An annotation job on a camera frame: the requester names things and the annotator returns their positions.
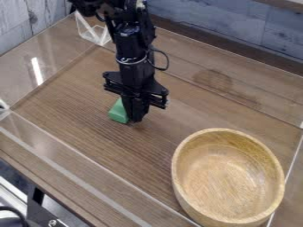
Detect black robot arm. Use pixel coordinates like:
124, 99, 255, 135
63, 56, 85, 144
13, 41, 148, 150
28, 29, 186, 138
68, 0, 170, 122

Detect black table leg bracket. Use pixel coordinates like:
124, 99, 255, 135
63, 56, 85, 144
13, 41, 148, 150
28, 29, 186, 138
27, 186, 68, 227

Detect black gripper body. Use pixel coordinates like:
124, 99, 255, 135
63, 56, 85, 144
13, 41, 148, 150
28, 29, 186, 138
103, 60, 170, 110

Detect clear acrylic corner bracket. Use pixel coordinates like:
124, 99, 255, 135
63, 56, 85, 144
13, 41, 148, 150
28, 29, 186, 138
75, 12, 111, 46

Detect wooden bowl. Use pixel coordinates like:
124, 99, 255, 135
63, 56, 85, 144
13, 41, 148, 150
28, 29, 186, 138
172, 128, 286, 227

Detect black cable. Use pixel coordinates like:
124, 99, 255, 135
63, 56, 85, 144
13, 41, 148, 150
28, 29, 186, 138
0, 204, 31, 227

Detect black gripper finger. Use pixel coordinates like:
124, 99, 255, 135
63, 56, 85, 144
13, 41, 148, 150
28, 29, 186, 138
120, 94, 135, 121
135, 98, 150, 122

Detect green rectangular block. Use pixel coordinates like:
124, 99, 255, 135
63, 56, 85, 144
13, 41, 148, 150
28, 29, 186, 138
108, 98, 129, 124

